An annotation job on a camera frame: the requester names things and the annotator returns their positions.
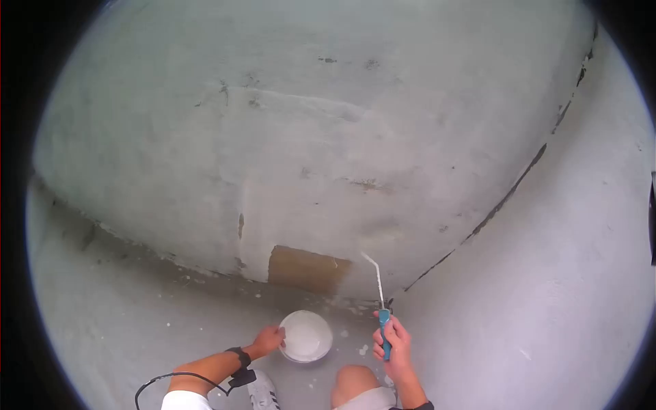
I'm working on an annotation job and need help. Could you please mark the blue handled paint roller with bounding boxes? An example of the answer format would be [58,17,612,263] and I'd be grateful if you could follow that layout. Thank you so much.
[339,250,394,361]

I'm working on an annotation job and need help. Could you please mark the person's left hand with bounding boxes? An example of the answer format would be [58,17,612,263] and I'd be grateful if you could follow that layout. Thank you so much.
[251,325,287,360]

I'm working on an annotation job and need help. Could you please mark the person's legs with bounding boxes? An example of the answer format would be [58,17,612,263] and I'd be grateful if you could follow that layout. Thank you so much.
[247,364,398,410]

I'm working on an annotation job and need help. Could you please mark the person's body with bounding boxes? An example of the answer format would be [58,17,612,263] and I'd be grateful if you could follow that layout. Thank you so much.
[161,390,214,410]

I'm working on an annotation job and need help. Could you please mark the person's right fingers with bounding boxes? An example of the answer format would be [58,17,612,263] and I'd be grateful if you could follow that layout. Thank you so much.
[372,310,393,360]

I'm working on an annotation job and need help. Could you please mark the black wrist band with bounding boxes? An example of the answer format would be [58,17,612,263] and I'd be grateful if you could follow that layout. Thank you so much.
[225,347,257,388]

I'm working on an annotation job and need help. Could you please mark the white paint bowl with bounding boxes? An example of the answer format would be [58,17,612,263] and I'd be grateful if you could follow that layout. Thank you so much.
[278,310,334,364]

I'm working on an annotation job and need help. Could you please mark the brown rectangular panel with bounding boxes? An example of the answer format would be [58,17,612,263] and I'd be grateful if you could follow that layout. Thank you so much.
[267,244,354,296]

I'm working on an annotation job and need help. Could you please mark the person's right hand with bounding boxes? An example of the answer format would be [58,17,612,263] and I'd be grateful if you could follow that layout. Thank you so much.
[372,310,413,381]

